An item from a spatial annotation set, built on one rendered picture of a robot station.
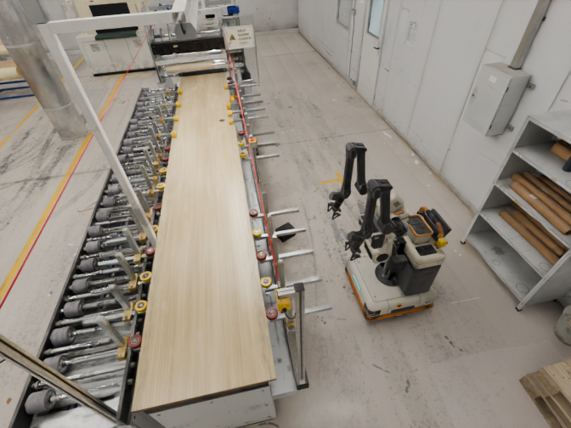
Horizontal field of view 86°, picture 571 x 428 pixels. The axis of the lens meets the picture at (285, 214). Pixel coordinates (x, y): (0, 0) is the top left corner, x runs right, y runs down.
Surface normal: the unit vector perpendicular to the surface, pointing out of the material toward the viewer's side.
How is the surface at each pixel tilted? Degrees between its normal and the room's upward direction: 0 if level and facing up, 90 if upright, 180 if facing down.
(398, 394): 0
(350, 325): 0
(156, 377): 0
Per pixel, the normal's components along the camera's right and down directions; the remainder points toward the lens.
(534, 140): 0.19, 0.67
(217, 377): -0.04, -0.73
